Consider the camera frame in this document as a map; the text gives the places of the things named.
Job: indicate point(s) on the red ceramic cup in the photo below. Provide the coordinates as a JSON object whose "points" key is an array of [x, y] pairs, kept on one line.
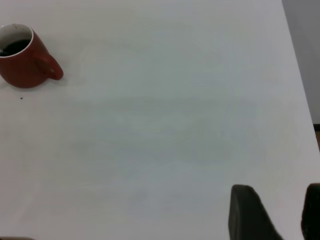
{"points": [[23, 67]]}

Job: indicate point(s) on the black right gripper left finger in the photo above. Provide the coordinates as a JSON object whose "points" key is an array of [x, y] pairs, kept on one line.
{"points": [[246, 215]]}

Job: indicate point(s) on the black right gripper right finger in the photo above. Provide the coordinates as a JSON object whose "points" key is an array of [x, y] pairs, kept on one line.
{"points": [[312, 212]]}

